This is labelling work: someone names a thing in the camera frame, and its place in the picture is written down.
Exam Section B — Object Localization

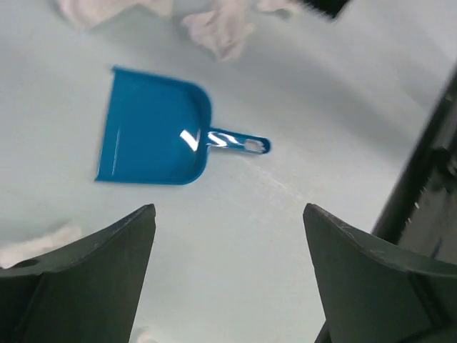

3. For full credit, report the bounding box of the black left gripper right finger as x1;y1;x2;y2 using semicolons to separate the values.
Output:
303;204;456;343

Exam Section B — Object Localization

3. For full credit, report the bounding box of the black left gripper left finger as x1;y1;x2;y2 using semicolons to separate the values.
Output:
1;204;156;343

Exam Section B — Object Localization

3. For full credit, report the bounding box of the paper scrap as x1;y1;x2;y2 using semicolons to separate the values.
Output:
56;0;174;30
1;224;83;269
181;2;255;61

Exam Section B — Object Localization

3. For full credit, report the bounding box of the blue plastic dustpan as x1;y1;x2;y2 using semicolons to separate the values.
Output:
96;66;271;185

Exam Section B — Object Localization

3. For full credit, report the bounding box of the blue hand brush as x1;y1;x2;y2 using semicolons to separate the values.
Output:
301;0;351;20

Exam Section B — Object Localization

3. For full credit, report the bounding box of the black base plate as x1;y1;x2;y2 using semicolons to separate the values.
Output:
373;75;456;264

